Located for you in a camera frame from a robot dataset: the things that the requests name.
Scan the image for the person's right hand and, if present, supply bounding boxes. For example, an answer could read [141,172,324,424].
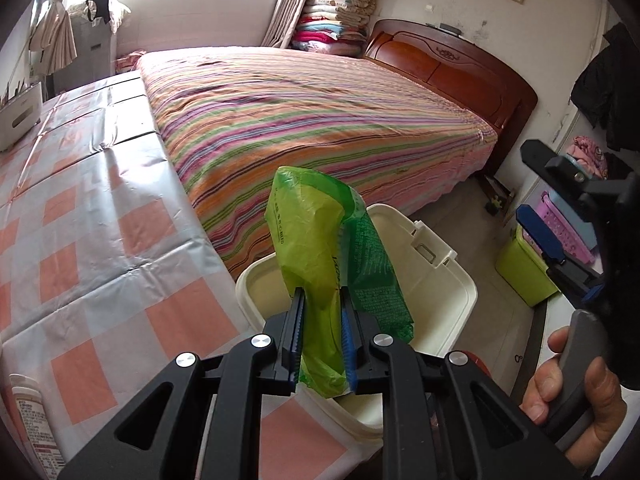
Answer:
[520,327,628,466]

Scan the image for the pink cloth beside bed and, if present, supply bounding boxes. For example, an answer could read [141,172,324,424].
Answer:
[115,50,146,73]

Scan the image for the wooden bed headboard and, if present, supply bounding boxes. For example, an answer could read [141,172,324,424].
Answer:
[362,19,538,176]

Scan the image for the small floor toy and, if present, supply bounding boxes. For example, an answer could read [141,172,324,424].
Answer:
[482,187,516,216]

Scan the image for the dark hanging jacket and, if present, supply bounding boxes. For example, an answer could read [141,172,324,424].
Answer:
[570,22,640,153]

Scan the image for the bed with striped sheet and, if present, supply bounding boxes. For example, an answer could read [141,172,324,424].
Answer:
[136,46,498,281]

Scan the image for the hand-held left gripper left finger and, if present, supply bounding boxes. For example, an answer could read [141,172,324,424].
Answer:
[59,287,307,480]

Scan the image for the cream plastic bin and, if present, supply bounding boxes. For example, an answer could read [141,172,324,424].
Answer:
[235,203,477,443]

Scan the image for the cream cloth on appliance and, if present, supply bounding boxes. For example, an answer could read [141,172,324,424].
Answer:
[67,0,133,36]

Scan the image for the stack of folded blankets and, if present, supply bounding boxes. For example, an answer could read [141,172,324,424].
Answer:
[292,0,378,58]

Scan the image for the pink plastic basket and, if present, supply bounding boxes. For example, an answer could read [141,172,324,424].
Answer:
[539,191,598,266]

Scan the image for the striped curtain with tie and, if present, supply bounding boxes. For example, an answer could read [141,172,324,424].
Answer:
[27,0,81,68]

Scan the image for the pink folded clothes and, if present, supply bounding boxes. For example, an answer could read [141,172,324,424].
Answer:
[565,135,608,178]

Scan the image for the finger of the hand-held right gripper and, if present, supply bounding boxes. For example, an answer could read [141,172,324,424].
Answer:
[520,139,608,196]
[516,204,603,291]

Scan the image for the green plastic bag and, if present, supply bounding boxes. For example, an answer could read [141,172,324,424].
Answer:
[264,165,416,401]

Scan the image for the white labelled bottle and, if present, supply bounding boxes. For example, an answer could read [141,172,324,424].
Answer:
[9,372,68,476]

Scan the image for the white utensil holder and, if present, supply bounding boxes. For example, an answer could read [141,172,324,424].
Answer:
[0,82,43,152]

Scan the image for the plain striped curtain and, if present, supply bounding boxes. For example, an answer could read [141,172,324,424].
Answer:
[260,0,316,50]

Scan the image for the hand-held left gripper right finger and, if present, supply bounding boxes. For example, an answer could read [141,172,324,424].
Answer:
[340,305,586,480]

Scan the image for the green plastic storage box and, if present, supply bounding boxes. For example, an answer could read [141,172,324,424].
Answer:
[495,225,561,308]

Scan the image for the white floor appliance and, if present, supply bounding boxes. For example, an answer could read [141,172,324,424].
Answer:
[52,7,113,93]

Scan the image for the red plastic object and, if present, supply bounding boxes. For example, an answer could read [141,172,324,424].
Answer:
[467,352,493,381]

